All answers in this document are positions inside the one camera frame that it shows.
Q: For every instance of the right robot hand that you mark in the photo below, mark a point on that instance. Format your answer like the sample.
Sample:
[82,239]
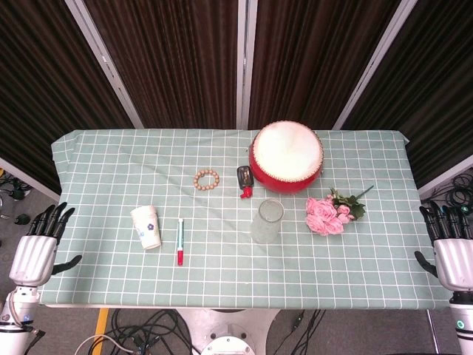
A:
[452,255]

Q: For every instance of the green checkered tablecloth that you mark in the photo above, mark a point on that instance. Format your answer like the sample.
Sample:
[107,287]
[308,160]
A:
[229,259]

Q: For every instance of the yellow floor tape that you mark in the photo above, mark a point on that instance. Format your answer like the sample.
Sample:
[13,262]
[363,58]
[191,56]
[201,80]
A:
[101,321]

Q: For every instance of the white paper cup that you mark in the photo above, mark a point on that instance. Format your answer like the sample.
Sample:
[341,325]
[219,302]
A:
[147,227]

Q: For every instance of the black and red car key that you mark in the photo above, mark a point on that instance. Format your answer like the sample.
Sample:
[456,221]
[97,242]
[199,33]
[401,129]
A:
[245,179]

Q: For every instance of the red drum with white head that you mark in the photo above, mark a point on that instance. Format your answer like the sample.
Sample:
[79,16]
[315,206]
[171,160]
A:
[286,157]

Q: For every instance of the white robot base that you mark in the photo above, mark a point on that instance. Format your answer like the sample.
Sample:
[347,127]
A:
[227,331]

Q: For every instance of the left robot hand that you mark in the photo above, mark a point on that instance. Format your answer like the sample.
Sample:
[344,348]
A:
[32,251]

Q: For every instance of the pink rose bouquet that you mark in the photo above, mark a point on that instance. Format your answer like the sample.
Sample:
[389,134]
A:
[330,216]

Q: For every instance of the dark ribbed partition panel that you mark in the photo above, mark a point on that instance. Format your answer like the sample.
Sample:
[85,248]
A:
[48,74]
[314,63]
[425,81]
[162,63]

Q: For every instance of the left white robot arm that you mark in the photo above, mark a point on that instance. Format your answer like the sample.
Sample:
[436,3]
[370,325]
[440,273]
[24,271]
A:
[15,321]

